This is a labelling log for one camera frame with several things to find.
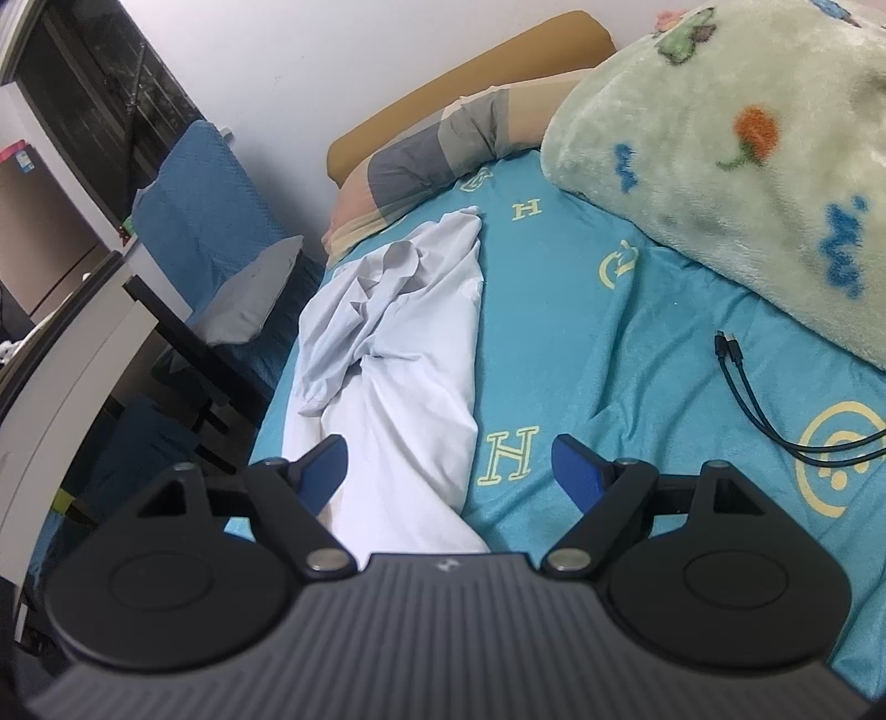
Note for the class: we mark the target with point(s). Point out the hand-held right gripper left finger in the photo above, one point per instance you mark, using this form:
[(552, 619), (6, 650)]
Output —
[(325, 472)]

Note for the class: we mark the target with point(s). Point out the teal printed bed sheet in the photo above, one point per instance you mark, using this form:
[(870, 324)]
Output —
[(623, 360)]

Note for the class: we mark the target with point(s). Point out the white desk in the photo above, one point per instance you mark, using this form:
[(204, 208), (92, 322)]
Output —
[(76, 388)]

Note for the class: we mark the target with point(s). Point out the mustard headboard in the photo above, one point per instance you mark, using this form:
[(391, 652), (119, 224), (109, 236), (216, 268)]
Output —
[(457, 90)]

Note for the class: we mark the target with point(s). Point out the grey pillow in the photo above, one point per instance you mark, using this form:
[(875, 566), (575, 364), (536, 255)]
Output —
[(253, 291)]

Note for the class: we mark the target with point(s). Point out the brown cabinet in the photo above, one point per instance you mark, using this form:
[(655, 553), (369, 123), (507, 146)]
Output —
[(48, 221)]

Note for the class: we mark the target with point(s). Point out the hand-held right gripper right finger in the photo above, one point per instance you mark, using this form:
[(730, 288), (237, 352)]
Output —
[(573, 473)]

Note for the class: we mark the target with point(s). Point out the white shirt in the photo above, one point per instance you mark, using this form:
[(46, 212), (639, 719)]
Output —
[(387, 388)]

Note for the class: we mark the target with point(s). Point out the dark window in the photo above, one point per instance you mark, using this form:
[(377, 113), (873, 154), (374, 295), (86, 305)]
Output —
[(90, 83)]

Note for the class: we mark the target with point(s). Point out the checked pillow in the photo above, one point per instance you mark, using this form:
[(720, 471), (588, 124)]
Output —
[(443, 152)]

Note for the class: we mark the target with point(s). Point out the blue towel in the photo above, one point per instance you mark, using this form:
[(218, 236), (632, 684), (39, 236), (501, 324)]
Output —
[(207, 201)]

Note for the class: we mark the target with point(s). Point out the green fleece printed blanket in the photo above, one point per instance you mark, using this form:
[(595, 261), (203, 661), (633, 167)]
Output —
[(734, 159)]

